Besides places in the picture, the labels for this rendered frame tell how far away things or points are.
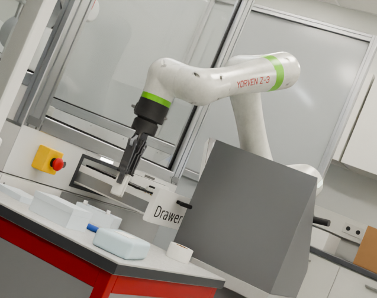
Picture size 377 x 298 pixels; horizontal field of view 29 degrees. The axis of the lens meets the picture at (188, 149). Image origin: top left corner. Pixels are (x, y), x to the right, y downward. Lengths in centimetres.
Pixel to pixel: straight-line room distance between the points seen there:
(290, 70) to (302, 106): 159
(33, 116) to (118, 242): 62
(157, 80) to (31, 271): 71
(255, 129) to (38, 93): 80
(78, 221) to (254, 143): 93
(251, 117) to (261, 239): 46
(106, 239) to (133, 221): 113
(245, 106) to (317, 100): 147
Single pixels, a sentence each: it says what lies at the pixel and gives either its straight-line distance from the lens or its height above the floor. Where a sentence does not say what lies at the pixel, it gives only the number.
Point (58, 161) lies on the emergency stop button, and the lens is 220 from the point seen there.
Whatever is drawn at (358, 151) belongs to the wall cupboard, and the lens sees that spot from 555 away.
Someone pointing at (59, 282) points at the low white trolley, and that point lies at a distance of 170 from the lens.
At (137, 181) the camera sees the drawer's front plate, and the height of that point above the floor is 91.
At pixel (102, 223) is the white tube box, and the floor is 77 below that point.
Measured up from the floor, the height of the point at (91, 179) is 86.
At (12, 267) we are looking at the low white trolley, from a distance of 178.
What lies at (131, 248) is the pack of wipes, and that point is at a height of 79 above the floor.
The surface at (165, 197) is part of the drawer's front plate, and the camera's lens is 229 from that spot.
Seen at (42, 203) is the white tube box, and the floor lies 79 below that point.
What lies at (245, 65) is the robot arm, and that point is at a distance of 227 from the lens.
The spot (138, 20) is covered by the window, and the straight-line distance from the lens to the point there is 247.
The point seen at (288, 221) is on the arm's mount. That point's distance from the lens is 229.
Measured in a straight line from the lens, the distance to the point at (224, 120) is 412.
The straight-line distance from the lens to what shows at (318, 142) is 391.
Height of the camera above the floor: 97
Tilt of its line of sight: 2 degrees up
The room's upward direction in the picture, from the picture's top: 23 degrees clockwise
